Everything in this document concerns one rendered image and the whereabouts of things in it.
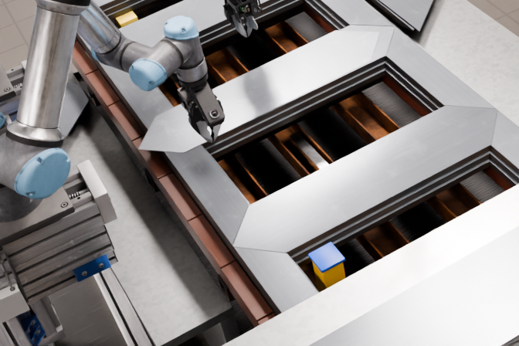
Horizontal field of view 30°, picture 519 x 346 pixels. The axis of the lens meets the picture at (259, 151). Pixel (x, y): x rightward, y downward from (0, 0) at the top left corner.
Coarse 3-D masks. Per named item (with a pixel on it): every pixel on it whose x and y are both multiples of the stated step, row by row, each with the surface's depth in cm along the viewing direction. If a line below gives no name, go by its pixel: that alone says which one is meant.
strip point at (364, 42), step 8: (344, 32) 270; (352, 32) 270; (360, 32) 269; (368, 32) 268; (376, 32) 268; (352, 40) 267; (360, 40) 267; (368, 40) 266; (376, 40) 265; (360, 48) 264; (368, 48) 264; (368, 56) 261
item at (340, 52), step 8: (336, 32) 271; (320, 40) 270; (328, 40) 269; (336, 40) 268; (344, 40) 268; (320, 48) 267; (328, 48) 266; (336, 48) 266; (344, 48) 265; (352, 48) 265; (328, 56) 264; (336, 56) 263; (344, 56) 263; (352, 56) 262; (360, 56) 261; (336, 64) 261; (344, 64) 260; (352, 64) 260; (360, 64) 259; (344, 72) 258
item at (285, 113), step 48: (144, 0) 306; (288, 0) 291; (384, 48) 262; (336, 96) 258; (432, 96) 245; (240, 144) 251; (192, 192) 236; (240, 192) 236; (432, 192) 226; (336, 240) 220
